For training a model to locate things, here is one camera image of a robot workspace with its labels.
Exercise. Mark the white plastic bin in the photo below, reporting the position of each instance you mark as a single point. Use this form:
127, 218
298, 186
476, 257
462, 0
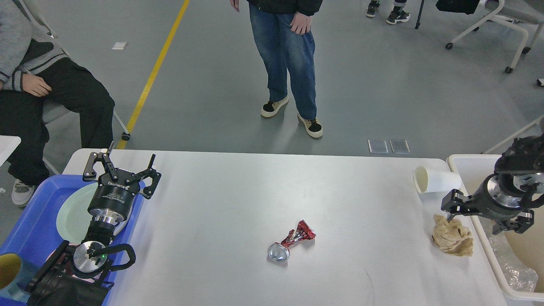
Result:
473, 169

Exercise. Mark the green plate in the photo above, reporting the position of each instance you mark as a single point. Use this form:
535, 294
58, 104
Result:
73, 218

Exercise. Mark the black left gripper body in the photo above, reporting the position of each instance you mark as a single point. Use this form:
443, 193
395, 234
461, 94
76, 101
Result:
113, 202

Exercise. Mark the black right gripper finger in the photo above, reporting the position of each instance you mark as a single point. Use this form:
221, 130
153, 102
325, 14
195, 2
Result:
456, 203
523, 221

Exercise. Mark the white floor tag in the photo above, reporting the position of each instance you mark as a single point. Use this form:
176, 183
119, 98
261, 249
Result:
119, 45

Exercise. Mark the clear floor plate left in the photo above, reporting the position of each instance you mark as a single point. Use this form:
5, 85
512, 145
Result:
378, 146

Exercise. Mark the beige paper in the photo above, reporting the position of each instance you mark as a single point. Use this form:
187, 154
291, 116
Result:
452, 237

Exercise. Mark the seated person at left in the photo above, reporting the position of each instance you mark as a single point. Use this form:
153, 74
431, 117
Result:
34, 67

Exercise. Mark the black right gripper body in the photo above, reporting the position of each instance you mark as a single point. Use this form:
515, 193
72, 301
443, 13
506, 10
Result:
501, 198

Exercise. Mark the dark blue mug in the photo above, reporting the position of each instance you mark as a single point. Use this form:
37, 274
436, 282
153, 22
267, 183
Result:
15, 274

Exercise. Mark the white office chair right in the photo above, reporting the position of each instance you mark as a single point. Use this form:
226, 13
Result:
505, 34

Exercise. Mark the crushed red can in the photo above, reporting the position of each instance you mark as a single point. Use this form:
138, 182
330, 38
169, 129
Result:
279, 252

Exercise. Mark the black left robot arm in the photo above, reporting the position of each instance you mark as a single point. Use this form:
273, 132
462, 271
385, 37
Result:
55, 288

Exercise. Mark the white office chair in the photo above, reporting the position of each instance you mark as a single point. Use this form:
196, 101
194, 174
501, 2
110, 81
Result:
52, 110
505, 34

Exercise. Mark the person in blue jeans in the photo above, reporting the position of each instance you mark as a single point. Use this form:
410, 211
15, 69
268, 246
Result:
282, 33

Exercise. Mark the aluminium foil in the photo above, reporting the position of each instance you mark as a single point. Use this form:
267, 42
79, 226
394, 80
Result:
519, 276

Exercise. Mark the white office chair left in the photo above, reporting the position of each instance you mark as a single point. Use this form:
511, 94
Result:
52, 110

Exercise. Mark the clear floor plate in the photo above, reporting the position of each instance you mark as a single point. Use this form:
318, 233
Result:
400, 146
378, 146

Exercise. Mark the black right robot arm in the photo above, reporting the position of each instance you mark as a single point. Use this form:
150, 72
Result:
525, 161

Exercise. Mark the white paper cup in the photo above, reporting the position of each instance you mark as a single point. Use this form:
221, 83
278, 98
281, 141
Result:
428, 180

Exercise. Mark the clear floor plate right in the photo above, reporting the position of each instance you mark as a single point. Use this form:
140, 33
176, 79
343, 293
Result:
400, 146

